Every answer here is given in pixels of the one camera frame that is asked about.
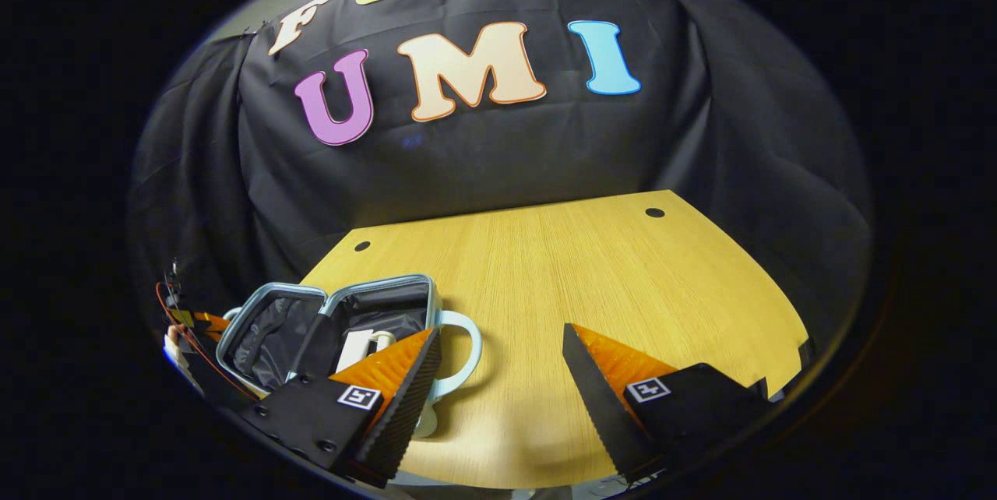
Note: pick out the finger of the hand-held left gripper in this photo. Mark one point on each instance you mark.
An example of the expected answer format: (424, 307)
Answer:
(212, 323)

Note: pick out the light blue suitcase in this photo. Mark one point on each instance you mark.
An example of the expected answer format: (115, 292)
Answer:
(273, 336)

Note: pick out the white squeeze tube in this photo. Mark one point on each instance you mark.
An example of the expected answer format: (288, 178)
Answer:
(352, 352)

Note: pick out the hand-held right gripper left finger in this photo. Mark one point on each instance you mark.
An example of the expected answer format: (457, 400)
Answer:
(405, 414)

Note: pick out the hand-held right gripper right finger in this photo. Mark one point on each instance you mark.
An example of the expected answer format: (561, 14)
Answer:
(600, 406)

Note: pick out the black backdrop cloth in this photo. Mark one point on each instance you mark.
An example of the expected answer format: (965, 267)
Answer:
(506, 157)

